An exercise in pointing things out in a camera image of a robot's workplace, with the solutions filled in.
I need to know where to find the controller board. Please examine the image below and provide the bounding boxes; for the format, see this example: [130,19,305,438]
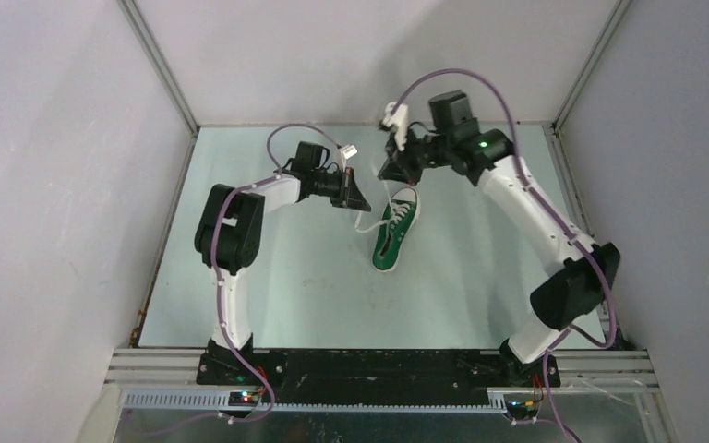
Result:
[506,401,542,421]
[227,390,261,408]

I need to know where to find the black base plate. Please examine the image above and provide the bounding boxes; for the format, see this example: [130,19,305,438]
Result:
[196,343,560,406]

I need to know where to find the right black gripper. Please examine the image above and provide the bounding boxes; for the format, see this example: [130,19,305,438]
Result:
[377,126,451,188]

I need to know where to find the white shoelace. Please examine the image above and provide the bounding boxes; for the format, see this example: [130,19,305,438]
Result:
[354,152,414,234]

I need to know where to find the right controller board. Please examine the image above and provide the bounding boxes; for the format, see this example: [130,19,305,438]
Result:
[506,401,542,421]

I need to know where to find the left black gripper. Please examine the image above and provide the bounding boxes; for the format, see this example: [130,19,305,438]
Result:
[310,166,371,212]

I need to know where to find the grey slotted cable duct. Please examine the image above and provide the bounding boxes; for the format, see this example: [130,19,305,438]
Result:
[122,389,508,413]

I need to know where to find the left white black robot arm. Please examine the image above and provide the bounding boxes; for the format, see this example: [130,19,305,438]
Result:
[194,141,371,385]

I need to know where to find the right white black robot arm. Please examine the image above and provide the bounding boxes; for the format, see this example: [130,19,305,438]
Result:
[379,90,620,386]

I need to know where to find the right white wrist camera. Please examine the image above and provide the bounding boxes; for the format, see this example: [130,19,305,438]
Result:
[379,102,409,151]

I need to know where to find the left controller board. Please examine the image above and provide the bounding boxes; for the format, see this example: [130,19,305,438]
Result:
[227,390,261,408]

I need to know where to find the green canvas sneaker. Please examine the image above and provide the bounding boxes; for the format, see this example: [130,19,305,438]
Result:
[371,186,421,272]

